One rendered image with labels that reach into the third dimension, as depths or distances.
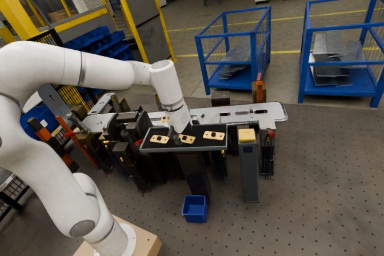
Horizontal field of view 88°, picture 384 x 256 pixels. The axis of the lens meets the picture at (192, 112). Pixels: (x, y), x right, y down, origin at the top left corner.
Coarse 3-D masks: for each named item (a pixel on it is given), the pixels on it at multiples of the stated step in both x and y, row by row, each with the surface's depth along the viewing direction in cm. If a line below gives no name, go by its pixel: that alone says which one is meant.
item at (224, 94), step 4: (212, 92) 133; (216, 92) 132; (220, 92) 131; (224, 92) 130; (228, 92) 129; (212, 96) 129; (216, 96) 128; (220, 96) 127; (224, 96) 126; (228, 96) 125; (212, 100) 128; (216, 100) 127; (220, 100) 127; (224, 100) 126; (228, 100) 126; (212, 104) 130; (216, 104) 129; (220, 104) 129; (224, 104) 128; (228, 104) 128; (228, 128) 141; (228, 132) 144
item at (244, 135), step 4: (240, 132) 80; (244, 132) 80; (248, 132) 79; (252, 132) 79; (240, 136) 79; (244, 136) 78; (248, 136) 78; (252, 136) 77; (240, 140) 77; (244, 140) 77; (248, 140) 77; (252, 140) 76
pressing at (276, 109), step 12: (204, 108) 126; (216, 108) 123; (228, 108) 121; (240, 108) 118; (252, 108) 116; (264, 108) 113; (276, 108) 111; (84, 120) 146; (96, 120) 142; (108, 120) 139; (228, 120) 112; (240, 120) 110; (252, 120) 108; (276, 120) 103; (96, 132) 130
